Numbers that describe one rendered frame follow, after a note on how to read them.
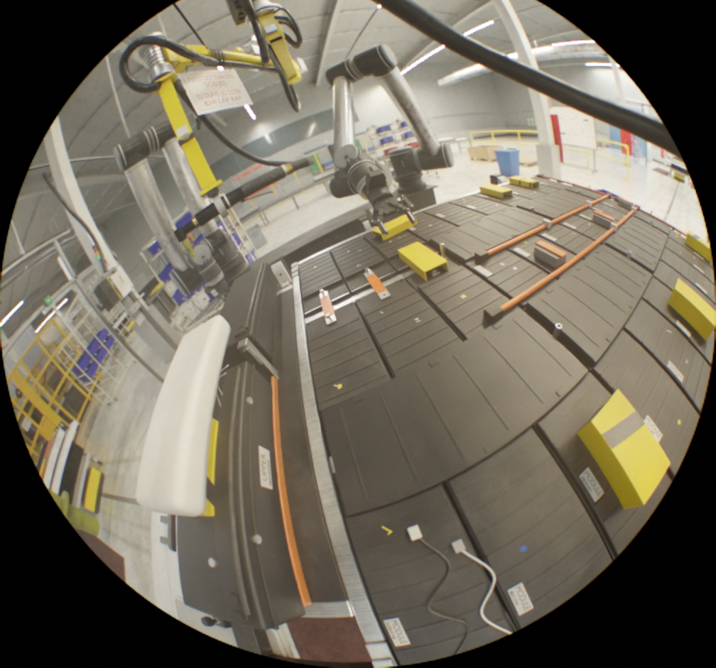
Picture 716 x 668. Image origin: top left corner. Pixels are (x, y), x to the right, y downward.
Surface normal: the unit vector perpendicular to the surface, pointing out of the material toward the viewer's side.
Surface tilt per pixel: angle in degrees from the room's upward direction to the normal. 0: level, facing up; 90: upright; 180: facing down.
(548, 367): 0
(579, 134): 90
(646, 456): 0
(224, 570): 0
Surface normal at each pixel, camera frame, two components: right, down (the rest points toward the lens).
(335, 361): -0.33, -0.73
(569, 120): -0.87, 0.48
